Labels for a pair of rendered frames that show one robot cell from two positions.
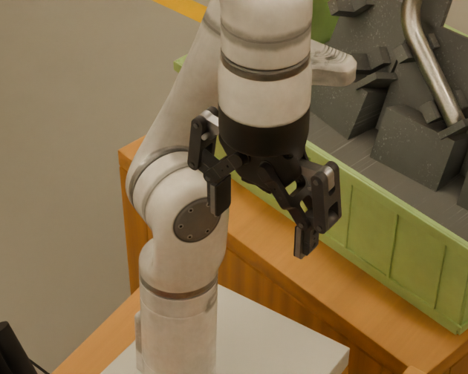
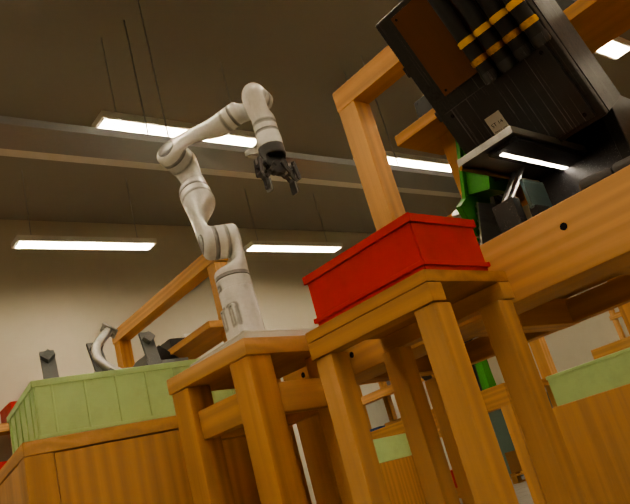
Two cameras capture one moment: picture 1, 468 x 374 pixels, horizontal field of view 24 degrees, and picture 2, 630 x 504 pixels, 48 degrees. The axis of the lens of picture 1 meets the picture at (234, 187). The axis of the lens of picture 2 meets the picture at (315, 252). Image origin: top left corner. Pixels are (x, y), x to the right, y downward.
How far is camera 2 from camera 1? 2.37 m
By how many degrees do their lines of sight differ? 97
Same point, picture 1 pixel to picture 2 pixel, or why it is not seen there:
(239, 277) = (151, 451)
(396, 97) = not seen: hidden behind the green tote
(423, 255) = not seen: hidden behind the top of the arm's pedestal
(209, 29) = (199, 188)
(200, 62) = (204, 196)
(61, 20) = not seen: outside the picture
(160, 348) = (253, 302)
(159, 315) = (248, 283)
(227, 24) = (267, 116)
